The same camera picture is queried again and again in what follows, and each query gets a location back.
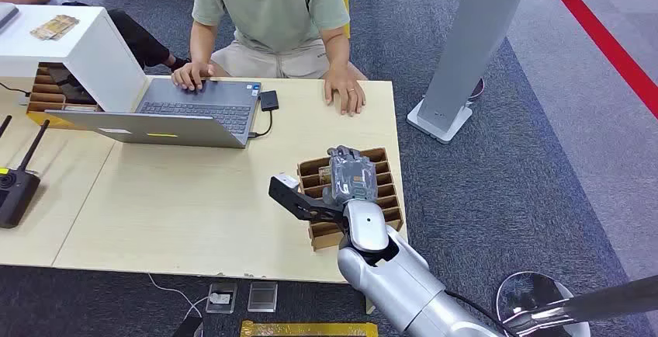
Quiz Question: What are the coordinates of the white box cabinet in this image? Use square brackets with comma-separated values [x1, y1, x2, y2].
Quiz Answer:
[0, 4, 150, 114]

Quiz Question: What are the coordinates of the thin black desk cable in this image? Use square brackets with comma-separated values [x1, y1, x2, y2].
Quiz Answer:
[0, 82, 32, 106]

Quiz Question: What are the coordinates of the white floor cable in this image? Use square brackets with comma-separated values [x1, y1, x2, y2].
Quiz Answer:
[147, 273, 213, 321]

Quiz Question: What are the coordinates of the black router with antennas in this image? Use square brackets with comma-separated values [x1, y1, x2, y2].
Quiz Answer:
[0, 114, 51, 230]

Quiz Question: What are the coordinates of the floor socket with white plug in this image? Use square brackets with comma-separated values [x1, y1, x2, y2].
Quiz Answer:
[205, 282, 239, 315]

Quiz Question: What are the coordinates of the wooden slotted card organizer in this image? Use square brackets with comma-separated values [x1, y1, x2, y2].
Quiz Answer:
[296, 147, 405, 252]

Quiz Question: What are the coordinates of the grey flat device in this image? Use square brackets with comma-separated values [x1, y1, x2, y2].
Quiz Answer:
[0, 2, 20, 33]

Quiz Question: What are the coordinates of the yellow floor tape strip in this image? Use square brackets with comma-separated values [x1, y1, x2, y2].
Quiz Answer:
[240, 320, 379, 337]

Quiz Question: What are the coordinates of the red barrier belt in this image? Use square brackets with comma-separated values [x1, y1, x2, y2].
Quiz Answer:
[537, 0, 658, 120]

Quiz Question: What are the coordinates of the stack of brown cards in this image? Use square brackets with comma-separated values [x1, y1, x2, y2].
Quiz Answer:
[29, 14, 81, 42]

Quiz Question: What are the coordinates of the closed floor socket plate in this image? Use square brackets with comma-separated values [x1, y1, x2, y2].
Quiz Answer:
[247, 280, 279, 314]

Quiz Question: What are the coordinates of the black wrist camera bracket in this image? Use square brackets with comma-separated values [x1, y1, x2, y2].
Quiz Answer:
[268, 172, 348, 226]

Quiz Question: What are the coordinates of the person's left hand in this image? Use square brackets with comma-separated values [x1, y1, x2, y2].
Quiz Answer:
[323, 68, 368, 117]

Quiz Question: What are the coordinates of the grey open laptop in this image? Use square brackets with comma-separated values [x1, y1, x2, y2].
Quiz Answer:
[45, 77, 262, 150]

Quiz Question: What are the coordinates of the black usb hub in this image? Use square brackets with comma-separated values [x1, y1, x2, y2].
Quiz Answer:
[258, 90, 280, 113]

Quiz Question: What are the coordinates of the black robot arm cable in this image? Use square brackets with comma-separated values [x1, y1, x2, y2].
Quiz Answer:
[444, 289, 517, 337]

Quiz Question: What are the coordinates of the black object in organizer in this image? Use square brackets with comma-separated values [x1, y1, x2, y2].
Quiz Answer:
[46, 66, 97, 106]

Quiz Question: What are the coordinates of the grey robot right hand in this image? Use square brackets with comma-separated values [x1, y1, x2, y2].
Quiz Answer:
[322, 145, 379, 207]

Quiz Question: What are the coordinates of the person's right hand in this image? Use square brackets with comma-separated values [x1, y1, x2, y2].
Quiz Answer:
[171, 61, 216, 92]

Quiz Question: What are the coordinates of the wooden organizer under cabinet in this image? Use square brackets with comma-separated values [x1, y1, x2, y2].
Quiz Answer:
[26, 61, 102, 120]

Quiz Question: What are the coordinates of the black hub cable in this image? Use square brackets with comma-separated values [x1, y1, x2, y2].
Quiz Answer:
[247, 110, 274, 140]

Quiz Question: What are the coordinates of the chrome stanchion base with pole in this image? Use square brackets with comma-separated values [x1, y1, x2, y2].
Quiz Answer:
[495, 271, 658, 337]

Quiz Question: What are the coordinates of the grey kiosk stand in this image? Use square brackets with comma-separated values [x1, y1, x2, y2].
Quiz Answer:
[406, 0, 539, 144]

